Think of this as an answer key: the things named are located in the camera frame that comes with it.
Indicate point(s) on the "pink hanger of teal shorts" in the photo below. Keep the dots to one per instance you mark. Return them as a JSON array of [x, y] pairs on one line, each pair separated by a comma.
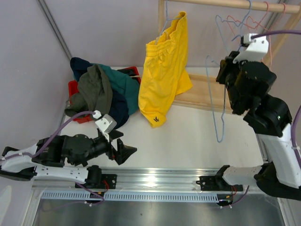
[[244, 29]]

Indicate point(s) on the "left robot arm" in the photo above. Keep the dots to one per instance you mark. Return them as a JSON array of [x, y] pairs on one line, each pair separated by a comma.
[[66, 158]]

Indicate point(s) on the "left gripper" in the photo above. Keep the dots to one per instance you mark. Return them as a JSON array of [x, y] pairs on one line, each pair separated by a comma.
[[124, 151]]

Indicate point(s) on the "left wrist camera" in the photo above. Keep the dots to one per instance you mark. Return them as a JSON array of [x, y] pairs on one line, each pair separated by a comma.
[[105, 123]]

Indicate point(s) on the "olive green shorts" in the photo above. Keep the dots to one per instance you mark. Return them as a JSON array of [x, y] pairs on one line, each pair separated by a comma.
[[94, 93]]

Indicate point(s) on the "blue hanger of yellow shorts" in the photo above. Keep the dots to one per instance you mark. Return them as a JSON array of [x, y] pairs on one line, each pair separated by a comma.
[[163, 18]]

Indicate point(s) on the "yellow shorts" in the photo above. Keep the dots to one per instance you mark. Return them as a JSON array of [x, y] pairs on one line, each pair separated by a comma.
[[164, 71]]

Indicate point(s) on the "dark grey shorts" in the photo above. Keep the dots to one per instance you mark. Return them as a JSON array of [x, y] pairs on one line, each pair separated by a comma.
[[130, 71]]

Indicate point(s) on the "aluminium rail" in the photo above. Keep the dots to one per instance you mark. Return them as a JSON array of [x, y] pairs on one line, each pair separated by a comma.
[[141, 180]]

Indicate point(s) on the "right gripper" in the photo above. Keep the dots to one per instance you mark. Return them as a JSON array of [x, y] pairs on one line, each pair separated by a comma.
[[226, 65]]

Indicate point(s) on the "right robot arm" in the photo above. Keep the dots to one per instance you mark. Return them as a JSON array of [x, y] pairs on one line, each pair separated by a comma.
[[247, 82]]

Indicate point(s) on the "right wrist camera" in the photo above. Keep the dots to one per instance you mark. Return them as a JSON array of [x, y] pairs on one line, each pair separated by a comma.
[[256, 47]]

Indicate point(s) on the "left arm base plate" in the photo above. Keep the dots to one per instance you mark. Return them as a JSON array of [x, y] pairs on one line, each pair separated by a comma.
[[101, 181]]

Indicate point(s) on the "teal green shorts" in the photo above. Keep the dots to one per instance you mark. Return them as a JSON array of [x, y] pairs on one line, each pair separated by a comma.
[[125, 85]]

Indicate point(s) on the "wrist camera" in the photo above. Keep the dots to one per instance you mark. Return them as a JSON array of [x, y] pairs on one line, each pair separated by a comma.
[[256, 47], [105, 123]]

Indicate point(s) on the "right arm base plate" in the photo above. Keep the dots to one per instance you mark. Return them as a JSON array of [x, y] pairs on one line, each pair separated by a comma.
[[209, 182]]

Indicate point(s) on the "blue hanger of olive shorts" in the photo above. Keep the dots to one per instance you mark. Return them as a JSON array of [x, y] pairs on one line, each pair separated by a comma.
[[223, 119]]

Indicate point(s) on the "slotted cable duct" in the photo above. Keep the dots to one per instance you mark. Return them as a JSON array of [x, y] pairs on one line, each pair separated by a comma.
[[132, 196]]

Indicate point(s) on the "red plastic bin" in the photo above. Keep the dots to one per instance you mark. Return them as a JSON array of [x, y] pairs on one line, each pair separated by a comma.
[[73, 89]]

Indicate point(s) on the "navy blue shorts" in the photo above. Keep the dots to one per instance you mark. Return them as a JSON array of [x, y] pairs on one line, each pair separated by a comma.
[[119, 108]]

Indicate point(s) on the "blue hanger of navy shorts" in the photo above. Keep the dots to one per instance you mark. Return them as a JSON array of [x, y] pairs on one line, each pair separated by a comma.
[[239, 25]]

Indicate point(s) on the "wooden clothes rack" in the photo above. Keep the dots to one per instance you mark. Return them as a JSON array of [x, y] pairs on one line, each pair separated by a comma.
[[206, 93]]

